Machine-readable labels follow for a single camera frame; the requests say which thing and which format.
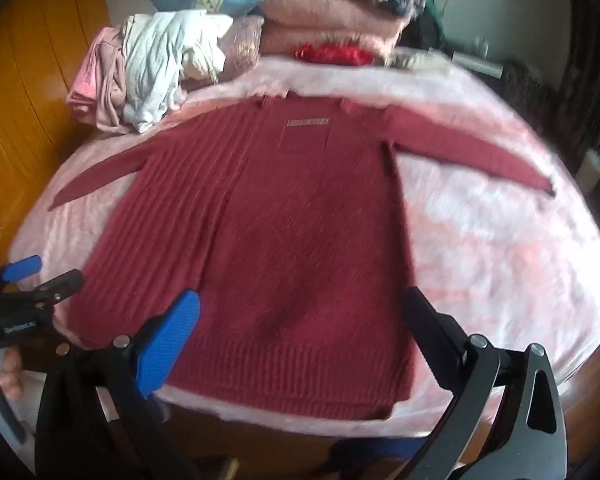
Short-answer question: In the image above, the bright red cloth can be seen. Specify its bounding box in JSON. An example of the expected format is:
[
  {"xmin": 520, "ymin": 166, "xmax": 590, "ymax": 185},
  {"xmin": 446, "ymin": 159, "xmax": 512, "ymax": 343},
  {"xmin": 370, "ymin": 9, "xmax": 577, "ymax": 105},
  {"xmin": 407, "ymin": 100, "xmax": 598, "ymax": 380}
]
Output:
[{"xmin": 293, "ymin": 42, "xmax": 374, "ymax": 67}]

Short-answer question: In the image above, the brocade patterned pillow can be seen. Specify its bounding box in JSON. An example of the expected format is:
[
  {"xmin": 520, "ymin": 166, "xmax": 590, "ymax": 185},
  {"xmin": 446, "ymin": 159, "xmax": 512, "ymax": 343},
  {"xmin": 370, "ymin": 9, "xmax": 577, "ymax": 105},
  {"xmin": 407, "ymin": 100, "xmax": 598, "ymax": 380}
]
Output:
[{"xmin": 214, "ymin": 15, "xmax": 267, "ymax": 82}]

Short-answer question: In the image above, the white crumpled garment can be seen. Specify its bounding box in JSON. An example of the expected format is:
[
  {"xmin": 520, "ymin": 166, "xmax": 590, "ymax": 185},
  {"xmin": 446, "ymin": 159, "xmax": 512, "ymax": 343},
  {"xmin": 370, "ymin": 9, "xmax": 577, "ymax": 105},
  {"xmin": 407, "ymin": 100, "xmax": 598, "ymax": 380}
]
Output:
[{"xmin": 121, "ymin": 10, "xmax": 235, "ymax": 134}]

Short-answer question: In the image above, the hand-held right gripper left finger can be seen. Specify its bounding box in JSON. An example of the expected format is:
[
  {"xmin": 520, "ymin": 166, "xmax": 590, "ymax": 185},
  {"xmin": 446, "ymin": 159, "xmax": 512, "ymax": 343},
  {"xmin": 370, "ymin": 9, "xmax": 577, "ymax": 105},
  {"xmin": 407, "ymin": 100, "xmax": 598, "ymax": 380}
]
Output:
[{"xmin": 35, "ymin": 287, "xmax": 203, "ymax": 480}]

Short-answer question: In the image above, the pale pink crumpled garment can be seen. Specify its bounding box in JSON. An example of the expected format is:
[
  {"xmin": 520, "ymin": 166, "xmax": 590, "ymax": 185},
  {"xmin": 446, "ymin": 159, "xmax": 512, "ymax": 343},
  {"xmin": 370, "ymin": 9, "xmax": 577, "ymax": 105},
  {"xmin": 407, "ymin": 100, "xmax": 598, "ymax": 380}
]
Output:
[{"xmin": 66, "ymin": 27, "xmax": 137, "ymax": 134}]

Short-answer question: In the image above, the person's left hand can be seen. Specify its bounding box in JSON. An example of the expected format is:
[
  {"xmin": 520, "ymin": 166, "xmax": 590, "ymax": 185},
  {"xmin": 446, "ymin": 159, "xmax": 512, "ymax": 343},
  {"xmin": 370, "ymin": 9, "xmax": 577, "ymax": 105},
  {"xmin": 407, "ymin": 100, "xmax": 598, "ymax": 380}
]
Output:
[{"xmin": 0, "ymin": 347, "xmax": 25, "ymax": 403}]

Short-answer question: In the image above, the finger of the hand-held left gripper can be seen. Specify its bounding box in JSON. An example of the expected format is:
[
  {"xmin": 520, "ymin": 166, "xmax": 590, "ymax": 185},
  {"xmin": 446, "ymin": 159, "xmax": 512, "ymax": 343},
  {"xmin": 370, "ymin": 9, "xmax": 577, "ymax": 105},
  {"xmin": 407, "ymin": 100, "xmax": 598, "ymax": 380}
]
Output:
[
  {"xmin": 0, "ymin": 255, "xmax": 43, "ymax": 291},
  {"xmin": 27, "ymin": 268, "xmax": 85, "ymax": 307}
]

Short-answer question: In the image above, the pink patterned fleece blanket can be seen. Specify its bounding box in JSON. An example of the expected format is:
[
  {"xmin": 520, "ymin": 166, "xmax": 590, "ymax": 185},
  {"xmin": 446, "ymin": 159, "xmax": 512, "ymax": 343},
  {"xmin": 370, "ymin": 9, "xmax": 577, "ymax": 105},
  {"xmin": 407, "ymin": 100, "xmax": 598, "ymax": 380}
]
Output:
[{"xmin": 7, "ymin": 45, "xmax": 600, "ymax": 441}]

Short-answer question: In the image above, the dark red knit sweater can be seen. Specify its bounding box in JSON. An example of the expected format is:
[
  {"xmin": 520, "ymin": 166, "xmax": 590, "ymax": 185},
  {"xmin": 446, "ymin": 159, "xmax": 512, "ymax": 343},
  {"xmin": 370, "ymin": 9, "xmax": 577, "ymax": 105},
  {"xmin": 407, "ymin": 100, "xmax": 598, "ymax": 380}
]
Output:
[{"xmin": 50, "ymin": 92, "xmax": 556, "ymax": 421}]

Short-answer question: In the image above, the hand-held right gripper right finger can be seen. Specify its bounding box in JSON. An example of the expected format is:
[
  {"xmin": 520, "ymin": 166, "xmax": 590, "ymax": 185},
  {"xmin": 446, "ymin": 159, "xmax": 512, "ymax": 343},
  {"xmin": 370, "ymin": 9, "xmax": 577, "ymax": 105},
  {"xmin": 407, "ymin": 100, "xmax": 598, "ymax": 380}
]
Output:
[{"xmin": 401, "ymin": 286, "xmax": 568, "ymax": 480}]

